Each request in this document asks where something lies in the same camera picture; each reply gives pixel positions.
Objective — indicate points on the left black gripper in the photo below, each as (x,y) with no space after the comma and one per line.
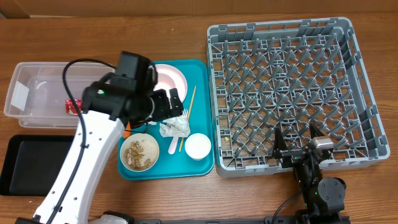
(163,110)

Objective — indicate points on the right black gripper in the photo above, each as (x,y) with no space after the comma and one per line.
(282,151)

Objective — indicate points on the white napkin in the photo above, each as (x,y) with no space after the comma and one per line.
(174,127)

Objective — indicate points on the white paper cup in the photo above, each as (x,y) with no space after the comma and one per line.
(198,146)

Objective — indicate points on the orange carrot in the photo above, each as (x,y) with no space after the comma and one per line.
(127,131)

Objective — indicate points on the cream bowl with nuts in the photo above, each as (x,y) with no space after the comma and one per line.
(139,152)

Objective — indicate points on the red snack wrapper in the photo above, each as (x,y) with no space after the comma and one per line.
(70,107)

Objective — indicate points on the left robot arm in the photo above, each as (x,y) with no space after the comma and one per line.
(97,133)

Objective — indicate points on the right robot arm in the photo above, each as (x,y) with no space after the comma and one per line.
(323,197)

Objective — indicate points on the grey dishwasher rack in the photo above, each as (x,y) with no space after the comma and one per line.
(286,75)

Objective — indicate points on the wooden chopstick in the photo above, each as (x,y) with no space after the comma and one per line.
(188,116)

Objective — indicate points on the pink bowl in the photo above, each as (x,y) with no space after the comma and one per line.
(164,82)

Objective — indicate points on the white round plate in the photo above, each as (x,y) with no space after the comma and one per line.
(178,78)

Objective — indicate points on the white plastic fork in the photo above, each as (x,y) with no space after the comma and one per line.
(174,141)

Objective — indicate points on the teal plastic tray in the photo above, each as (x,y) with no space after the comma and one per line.
(180,164)

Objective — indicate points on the clear plastic bin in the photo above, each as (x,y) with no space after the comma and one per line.
(36,94)

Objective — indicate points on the black plastic tray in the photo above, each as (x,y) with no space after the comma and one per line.
(32,164)

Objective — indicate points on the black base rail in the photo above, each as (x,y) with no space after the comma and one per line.
(116,217)

